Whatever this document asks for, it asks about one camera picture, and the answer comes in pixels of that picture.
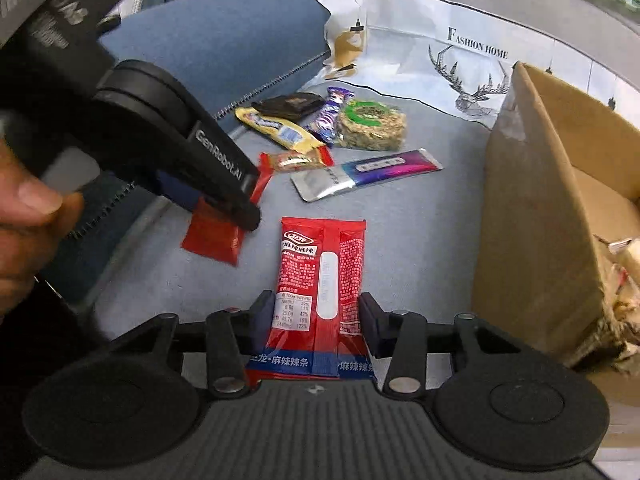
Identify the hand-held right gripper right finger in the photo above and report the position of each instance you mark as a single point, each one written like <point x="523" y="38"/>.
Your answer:
<point x="370" y="322"/>

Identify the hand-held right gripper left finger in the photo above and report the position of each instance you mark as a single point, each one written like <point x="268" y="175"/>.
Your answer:
<point x="262" y="321"/>

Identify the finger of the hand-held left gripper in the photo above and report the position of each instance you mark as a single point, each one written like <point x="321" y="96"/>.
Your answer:
<point x="220" y="165"/>

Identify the large red snack packet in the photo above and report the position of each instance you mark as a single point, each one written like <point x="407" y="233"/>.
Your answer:
<point x="320" y="280"/>

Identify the yellow snack bar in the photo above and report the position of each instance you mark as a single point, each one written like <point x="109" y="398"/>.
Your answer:
<point x="280" y="132"/>

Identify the small plain red packet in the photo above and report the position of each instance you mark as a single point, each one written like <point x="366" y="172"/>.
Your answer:
<point x="212" y="240"/>

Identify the brown cardboard box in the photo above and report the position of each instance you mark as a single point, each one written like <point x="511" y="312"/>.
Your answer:
<point x="535" y="220"/>

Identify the person's left hand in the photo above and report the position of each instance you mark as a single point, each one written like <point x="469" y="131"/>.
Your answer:
<point x="25" y="240"/>

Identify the red and gold snack bar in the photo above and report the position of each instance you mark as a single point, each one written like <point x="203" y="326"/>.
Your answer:
<point x="300" y="160"/>

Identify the black snack packet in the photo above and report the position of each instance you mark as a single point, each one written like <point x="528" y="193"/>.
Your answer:
<point x="290" y="104"/>

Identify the printed grey bedsheet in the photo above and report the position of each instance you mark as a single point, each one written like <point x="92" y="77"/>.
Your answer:
<point x="425" y="240"/>

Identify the blue fabric cushion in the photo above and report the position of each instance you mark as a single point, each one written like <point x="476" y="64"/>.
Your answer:
<point x="220" y="45"/>

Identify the purple candy bar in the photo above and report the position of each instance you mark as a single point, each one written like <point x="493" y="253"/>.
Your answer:
<point x="327" y="117"/>

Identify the silver and purple sachet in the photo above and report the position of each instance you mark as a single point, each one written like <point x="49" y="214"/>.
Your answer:
<point x="365" y="172"/>

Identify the green label rice cake packet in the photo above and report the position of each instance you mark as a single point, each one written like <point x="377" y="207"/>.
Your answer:
<point x="372" y="125"/>

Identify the pale crinkled snack packet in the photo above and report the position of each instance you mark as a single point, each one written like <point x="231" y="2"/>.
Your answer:
<point x="625" y="300"/>

